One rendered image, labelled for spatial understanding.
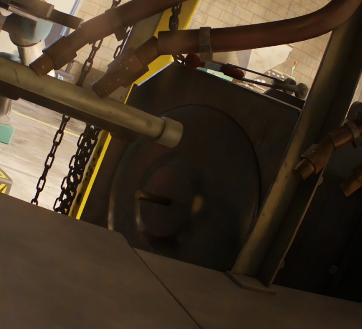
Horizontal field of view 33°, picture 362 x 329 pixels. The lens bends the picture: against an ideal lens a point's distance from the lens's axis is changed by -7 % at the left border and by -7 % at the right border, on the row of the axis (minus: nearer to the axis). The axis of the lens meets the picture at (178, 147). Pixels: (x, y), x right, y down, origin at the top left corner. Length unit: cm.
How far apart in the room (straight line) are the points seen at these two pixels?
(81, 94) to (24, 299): 23
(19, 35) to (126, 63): 112
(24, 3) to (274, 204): 62
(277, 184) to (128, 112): 26
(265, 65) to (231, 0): 236
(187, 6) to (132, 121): 104
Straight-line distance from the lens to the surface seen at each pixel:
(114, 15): 62
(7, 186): 203
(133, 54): 59
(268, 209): 83
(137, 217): 110
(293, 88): 127
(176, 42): 59
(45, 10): 116
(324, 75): 83
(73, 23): 128
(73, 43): 62
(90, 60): 117
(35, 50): 181
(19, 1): 118
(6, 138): 211
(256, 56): 910
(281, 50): 917
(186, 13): 165
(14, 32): 170
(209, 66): 111
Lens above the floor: 79
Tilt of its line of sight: 5 degrees down
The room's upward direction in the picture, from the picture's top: 23 degrees clockwise
